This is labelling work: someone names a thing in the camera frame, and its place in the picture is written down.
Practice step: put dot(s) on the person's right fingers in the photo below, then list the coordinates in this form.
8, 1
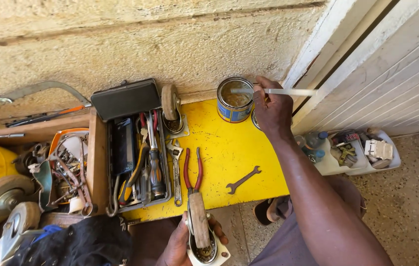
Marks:
261, 92

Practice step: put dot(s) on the person's black sandal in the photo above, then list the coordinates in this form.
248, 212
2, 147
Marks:
262, 212

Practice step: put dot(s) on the person's left hand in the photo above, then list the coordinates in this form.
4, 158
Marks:
176, 245

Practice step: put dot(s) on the silver adjustable wrench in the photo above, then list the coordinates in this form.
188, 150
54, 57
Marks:
176, 173

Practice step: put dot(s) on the dark open-end spanner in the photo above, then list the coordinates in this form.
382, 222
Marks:
242, 180

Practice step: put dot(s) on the person's grey shorts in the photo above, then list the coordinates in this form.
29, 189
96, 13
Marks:
287, 244

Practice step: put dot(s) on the white cut jerrycan tray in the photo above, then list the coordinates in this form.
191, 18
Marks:
392, 164
327, 164

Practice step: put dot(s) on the white plastic electrical part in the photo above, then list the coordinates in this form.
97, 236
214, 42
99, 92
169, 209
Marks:
378, 149

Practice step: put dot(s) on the black flat case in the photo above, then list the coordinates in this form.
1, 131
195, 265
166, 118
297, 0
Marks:
123, 147

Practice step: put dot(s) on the clear bottle with blue cap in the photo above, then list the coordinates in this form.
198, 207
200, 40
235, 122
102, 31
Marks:
316, 139
315, 154

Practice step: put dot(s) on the orange bowl of metal parts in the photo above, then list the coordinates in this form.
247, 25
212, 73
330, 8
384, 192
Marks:
69, 162

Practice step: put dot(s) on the worn caster wheel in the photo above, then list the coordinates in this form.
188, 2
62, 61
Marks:
170, 101
199, 221

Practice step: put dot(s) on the black and orange hand tool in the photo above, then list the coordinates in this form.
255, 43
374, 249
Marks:
47, 115

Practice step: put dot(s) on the blue and yellow grease tin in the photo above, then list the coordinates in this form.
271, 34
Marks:
234, 105

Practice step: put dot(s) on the large worn rubber wheel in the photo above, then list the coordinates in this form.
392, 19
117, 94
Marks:
0, 197

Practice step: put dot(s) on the grey metal toolbox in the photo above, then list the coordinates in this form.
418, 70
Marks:
126, 99

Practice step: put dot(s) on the black and orange screwdriver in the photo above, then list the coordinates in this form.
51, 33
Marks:
156, 171

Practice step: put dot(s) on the black cloth bag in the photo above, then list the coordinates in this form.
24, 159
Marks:
87, 244

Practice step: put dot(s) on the white panelled door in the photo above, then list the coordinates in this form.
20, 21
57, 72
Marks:
390, 74

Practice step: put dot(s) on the grey hacksaw frame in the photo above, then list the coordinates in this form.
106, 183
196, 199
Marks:
47, 85

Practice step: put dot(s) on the white stick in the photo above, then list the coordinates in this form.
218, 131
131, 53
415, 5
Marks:
291, 91

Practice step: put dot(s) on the person's right hand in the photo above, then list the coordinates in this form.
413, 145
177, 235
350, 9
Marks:
274, 111

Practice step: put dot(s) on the wooden crate of scrap parts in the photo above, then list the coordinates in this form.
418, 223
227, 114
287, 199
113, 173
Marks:
96, 162

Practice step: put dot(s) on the round metal tin lid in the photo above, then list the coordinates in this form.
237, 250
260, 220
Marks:
255, 120

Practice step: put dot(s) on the grey caster with worn wheel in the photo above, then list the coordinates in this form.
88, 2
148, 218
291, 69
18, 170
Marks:
22, 220

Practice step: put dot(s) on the curved grey metal bar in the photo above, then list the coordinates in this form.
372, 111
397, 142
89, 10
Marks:
114, 199

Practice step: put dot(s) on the white tape roll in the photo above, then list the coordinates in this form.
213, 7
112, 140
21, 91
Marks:
76, 205

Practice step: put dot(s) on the green metal piece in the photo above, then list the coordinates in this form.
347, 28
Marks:
45, 183

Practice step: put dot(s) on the worn caster wheel, grey plate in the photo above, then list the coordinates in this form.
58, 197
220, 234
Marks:
170, 101

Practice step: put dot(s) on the yellow-green metal clamp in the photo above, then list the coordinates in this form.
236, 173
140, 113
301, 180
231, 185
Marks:
347, 153

